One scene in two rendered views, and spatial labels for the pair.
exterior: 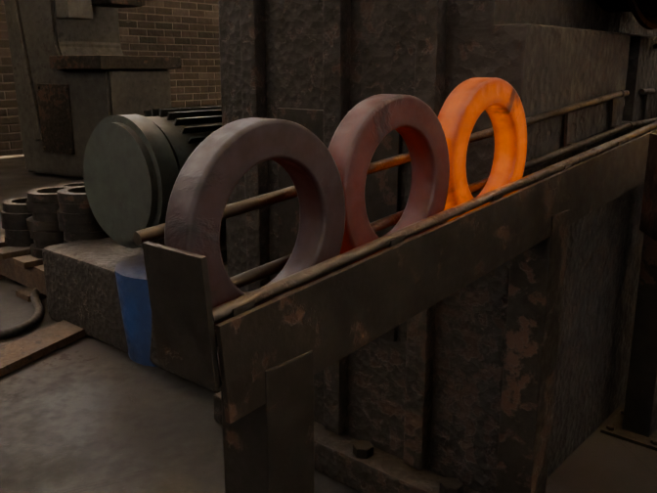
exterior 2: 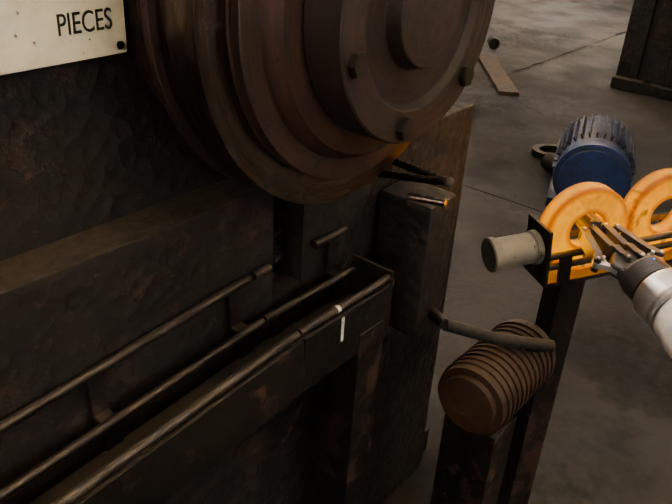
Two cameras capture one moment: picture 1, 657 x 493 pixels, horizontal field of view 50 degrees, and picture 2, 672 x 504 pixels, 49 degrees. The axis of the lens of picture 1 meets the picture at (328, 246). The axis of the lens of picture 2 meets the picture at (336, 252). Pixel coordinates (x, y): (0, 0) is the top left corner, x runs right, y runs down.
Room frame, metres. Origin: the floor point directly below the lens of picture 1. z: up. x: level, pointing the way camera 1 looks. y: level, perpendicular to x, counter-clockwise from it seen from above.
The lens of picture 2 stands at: (0.57, -0.63, 1.26)
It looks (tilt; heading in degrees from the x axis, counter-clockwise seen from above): 29 degrees down; 357
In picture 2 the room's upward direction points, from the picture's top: 4 degrees clockwise
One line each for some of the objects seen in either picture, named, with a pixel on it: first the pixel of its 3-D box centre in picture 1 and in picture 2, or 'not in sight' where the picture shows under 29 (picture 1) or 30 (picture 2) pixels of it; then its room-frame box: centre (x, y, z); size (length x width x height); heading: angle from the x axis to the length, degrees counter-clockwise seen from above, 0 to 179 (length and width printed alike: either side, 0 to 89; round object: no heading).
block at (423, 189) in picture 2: not in sight; (409, 257); (1.60, -0.80, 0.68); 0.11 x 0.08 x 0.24; 49
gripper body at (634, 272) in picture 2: not in sight; (638, 271); (1.53, -1.15, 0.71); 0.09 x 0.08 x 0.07; 14
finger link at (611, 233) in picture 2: not in sight; (620, 246); (1.60, -1.14, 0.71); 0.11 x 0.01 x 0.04; 13
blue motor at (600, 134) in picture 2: not in sight; (593, 161); (3.39, -1.82, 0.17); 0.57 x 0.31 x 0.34; 159
